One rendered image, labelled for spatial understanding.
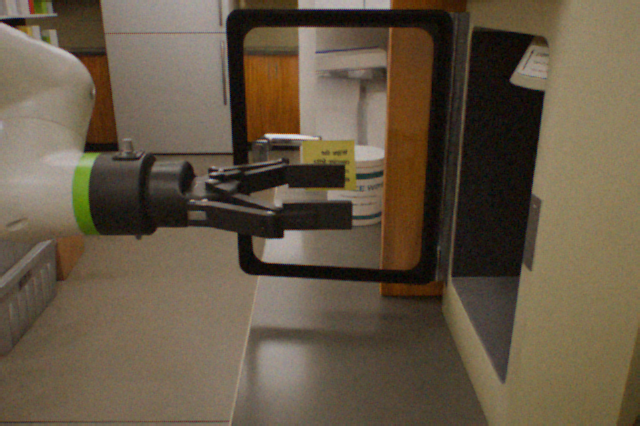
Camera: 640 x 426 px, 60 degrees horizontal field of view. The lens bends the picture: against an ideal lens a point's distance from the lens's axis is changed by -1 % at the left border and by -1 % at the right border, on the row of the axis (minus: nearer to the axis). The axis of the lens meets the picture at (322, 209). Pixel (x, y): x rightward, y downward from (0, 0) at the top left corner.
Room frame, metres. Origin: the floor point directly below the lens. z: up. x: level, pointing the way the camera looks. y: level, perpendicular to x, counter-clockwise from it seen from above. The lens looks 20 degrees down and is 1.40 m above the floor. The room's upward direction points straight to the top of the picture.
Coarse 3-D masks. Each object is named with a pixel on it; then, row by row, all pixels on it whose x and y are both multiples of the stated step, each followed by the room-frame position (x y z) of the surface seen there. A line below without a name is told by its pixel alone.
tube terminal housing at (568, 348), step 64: (512, 0) 0.60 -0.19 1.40; (576, 0) 0.46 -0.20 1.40; (576, 64) 0.46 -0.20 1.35; (576, 128) 0.46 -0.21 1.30; (576, 192) 0.46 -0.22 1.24; (576, 256) 0.46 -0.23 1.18; (448, 320) 0.73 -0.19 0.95; (576, 320) 0.46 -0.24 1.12; (512, 384) 0.47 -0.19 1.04; (576, 384) 0.46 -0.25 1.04
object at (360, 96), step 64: (256, 64) 0.80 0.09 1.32; (320, 64) 0.79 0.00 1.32; (384, 64) 0.78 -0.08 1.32; (256, 128) 0.80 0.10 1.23; (320, 128) 0.79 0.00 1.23; (384, 128) 0.78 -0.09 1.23; (256, 192) 0.80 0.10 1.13; (320, 192) 0.79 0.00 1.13; (384, 192) 0.78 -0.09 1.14; (256, 256) 0.80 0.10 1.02; (320, 256) 0.79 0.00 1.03; (384, 256) 0.78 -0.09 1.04
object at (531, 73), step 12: (540, 36) 0.60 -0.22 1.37; (528, 48) 0.62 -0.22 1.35; (540, 48) 0.59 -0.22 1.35; (528, 60) 0.60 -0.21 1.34; (540, 60) 0.58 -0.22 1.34; (516, 72) 0.61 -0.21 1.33; (528, 72) 0.58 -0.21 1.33; (540, 72) 0.57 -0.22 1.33; (516, 84) 0.59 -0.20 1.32; (528, 84) 0.57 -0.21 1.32; (540, 84) 0.56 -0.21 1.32
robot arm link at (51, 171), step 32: (0, 128) 0.59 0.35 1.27; (32, 128) 0.59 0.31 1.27; (64, 128) 0.62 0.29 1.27; (0, 160) 0.56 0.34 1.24; (32, 160) 0.57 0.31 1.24; (64, 160) 0.58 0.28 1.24; (0, 192) 0.54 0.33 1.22; (32, 192) 0.55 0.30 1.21; (64, 192) 0.55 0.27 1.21; (0, 224) 0.54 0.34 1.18; (32, 224) 0.55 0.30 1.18; (64, 224) 0.55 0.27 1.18
